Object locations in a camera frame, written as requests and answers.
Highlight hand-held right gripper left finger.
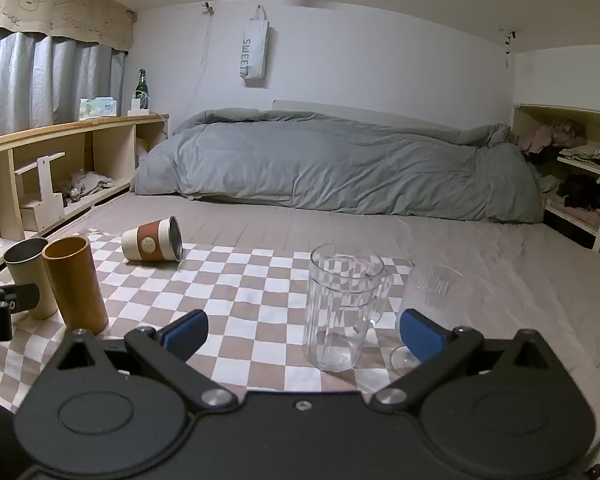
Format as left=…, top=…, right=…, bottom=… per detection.
left=55, top=309, right=239, bottom=409

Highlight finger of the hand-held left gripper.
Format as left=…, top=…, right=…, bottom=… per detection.
left=0, top=283, right=40, bottom=314

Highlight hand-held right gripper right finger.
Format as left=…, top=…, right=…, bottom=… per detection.
left=369, top=309, right=557, bottom=412

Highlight cream cup with steel lining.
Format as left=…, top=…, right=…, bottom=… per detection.
left=3, top=237, right=57, bottom=320

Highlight cream cup with brown sleeve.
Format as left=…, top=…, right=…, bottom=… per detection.
left=121, top=216, right=183, bottom=263

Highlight clear ribbed glass cup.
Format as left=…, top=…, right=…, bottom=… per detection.
left=389, top=264, right=474, bottom=369

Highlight golden brown cylinder cup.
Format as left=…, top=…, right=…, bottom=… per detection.
left=42, top=235, right=110, bottom=336

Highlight beige checkered cloth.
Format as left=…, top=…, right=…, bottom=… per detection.
left=0, top=227, right=417, bottom=413

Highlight clear glass mug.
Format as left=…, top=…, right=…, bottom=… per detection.
left=302, top=243, right=395, bottom=372

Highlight wooden stand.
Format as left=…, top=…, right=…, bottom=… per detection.
left=13, top=152, right=67, bottom=234

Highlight beige bed sheet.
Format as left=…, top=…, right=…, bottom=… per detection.
left=0, top=192, right=600, bottom=480

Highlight grey crumpled clothes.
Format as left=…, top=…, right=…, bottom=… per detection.
left=61, top=169, right=116, bottom=202

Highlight long wooden shelf unit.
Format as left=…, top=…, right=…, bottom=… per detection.
left=0, top=112, right=171, bottom=283

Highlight grey duvet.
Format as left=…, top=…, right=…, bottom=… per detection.
left=130, top=108, right=546, bottom=225

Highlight tissue pack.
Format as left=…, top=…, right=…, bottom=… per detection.
left=79, top=96, right=119, bottom=121

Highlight grey curtain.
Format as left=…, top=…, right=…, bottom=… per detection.
left=0, top=29, right=129, bottom=142

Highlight black clothes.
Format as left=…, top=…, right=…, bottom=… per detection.
left=554, top=172, right=600, bottom=211

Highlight green glass bottle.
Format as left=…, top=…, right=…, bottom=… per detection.
left=133, top=68, right=150, bottom=107

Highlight pink clothes pile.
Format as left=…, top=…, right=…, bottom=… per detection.
left=517, top=119, right=589, bottom=155

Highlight beige folded clothes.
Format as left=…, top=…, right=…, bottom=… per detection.
left=559, top=143, right=600, bottom=167

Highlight white hanging bag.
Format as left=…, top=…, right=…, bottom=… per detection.
left=238, top=4, right=271, bottom=86

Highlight beige printed valance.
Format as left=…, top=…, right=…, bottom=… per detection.
left=0, top=0, right=139, bottom=54

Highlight white cable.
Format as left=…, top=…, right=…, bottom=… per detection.
left=176, top=9, right=214, bottom=113

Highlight black and white hanging cord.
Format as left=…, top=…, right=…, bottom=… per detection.
left=499, top=26, right=519, bottom=69

